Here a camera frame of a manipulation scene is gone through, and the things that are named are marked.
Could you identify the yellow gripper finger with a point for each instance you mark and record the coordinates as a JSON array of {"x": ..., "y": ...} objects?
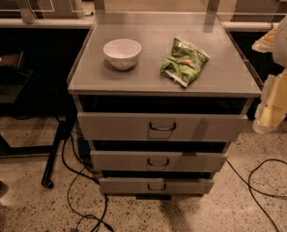
[{"x": 265, "y": 43}]

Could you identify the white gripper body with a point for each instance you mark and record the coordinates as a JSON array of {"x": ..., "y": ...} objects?
[{"x": 272, "y": 108}]

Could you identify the grey drawer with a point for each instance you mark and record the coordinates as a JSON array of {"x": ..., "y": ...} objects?
[
  {"x": 162, "y": 127},
  {"x": 157, "y": 161},
  {"x": 155, "y": 186}
]

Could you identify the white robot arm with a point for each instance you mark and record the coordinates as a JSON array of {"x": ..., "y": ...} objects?
[{"x": 280, "y": 44}]

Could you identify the grey drawer cabinet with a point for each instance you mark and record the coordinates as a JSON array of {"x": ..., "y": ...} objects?
[{"x": 224, "y": 87}]

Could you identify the green snack bag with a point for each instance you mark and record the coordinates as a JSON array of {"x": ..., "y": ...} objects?
[{"x": 185, "y": 62}]

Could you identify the white ceramic bowl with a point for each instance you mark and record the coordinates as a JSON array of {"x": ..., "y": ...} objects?
[{"x": 122, "y": 54}]

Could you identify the white horizontal rail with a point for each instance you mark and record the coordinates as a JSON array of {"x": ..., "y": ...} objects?
[{"x": 90, "y": 22}]

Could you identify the black table frame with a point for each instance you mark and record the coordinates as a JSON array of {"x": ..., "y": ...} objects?
[{"x": 12, "y": 83}]

